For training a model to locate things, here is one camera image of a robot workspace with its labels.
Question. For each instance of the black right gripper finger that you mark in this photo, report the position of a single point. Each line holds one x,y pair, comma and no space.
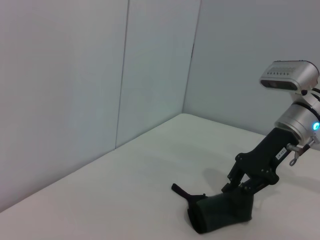
233,178
253,185

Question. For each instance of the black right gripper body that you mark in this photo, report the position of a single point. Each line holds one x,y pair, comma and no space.
265,157

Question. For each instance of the dark blue rag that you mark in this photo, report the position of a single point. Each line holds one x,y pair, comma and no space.
220,212

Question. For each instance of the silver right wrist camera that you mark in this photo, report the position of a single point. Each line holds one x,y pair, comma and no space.
287,75

